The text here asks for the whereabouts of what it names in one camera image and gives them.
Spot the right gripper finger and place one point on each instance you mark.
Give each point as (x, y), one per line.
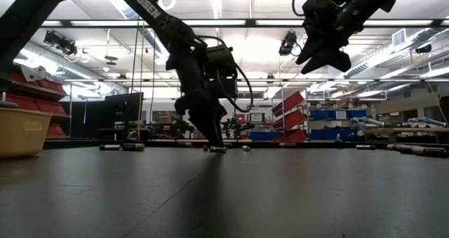
(328, 63)
(308, 48)

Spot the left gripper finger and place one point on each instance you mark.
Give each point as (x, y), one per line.
(205, 125)
(221, 125)

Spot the black copper Duracell battery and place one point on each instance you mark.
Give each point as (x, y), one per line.
(185, 144)
(218, 149)
(431, 151)
(133, 146)
(228, 145)
(287, 145)
(365, 147)

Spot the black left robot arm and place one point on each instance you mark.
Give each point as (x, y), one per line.
(151, 10)

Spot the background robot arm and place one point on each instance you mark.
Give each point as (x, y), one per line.
(235, 126)

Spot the white framed sign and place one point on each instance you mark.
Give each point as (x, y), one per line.
(256, 117)

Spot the blue storage bin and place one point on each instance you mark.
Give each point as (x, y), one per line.
(321, 114)
(356, 114)
(333, 134)
(264, 135)

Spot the white air vent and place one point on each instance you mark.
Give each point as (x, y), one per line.
(399, 37)

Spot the black overhead crossbar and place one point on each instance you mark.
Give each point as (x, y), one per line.
(250, 22)

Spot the tilted red bin rack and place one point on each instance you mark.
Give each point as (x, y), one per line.
(291, 120)

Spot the grey material roll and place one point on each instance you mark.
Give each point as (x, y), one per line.
(424, 122)
(366, 121)

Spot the black computer monitor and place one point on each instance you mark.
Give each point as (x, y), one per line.
(124, 108)

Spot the black dome fixture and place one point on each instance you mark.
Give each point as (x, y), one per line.
(423, 48)

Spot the wooden workbench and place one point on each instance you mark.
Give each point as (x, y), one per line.
(407, 129)

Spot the red storage bin rack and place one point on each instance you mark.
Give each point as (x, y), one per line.
(38, 106)

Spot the yellow plastic bin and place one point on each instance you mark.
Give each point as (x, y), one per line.
(21, 132)

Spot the black overhead camera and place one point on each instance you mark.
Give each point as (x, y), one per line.
(288, 43)

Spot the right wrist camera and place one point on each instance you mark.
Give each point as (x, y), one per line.
(315, 15)

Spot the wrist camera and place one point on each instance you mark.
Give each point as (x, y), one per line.
(228, 87)
(315, 15)

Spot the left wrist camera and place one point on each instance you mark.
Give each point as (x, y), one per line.
(228, 87)

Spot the black ceiling camera cluster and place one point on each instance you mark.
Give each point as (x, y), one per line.
(58, 41)

